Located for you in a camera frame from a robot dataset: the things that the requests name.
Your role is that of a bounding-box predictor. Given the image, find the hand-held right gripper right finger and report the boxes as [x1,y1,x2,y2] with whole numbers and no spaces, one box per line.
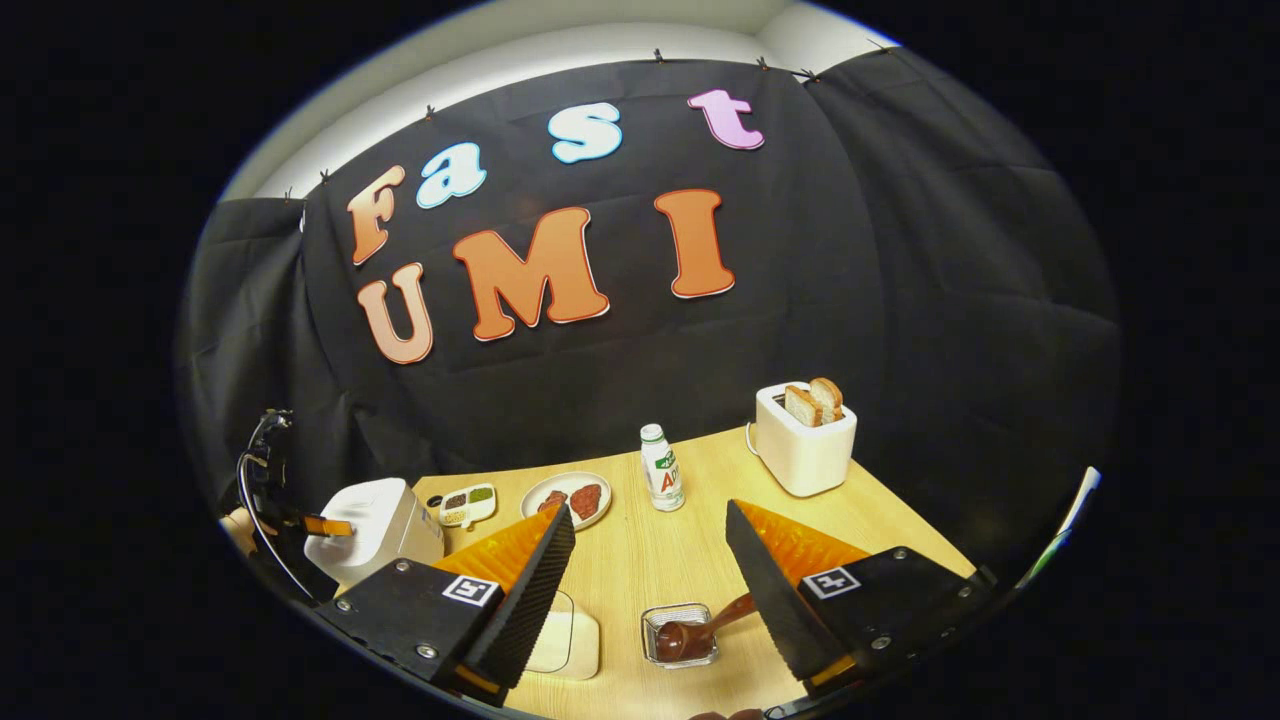
[725,498,1001,701]

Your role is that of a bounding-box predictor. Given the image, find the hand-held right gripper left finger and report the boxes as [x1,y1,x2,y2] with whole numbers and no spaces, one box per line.
[318,503,578,708]

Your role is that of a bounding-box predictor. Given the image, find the white rice cooker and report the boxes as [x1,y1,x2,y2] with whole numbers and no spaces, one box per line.
[303,477,447,591]

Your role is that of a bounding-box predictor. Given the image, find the clear rice box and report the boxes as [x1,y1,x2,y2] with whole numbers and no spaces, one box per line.
[525,590,601,681]

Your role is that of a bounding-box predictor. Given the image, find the brown wooden spoon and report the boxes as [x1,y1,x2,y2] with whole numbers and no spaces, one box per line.
[655,592,758,663]

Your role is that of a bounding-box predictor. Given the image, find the metal wire chopstick holder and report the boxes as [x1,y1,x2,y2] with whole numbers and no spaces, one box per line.
[641,602,722,669]

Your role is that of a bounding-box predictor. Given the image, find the white sectioned grain tray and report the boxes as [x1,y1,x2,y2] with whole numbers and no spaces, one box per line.
[438,484,498,529]

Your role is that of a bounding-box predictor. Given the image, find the white round plate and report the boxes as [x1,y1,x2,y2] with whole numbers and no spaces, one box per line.
[520,471,613,531]

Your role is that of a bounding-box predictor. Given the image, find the white toaster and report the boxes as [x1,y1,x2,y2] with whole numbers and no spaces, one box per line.
[750,382,859,498]

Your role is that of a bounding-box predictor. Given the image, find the white drink bottle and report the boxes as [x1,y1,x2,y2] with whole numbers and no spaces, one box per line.
[640,423,686,513]

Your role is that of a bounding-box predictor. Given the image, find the white board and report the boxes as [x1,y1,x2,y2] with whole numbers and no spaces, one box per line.
[1020,466,1103,591]

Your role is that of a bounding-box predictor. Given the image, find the black backdrop cloth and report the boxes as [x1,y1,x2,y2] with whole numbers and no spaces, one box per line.
[180,45,1121,591]

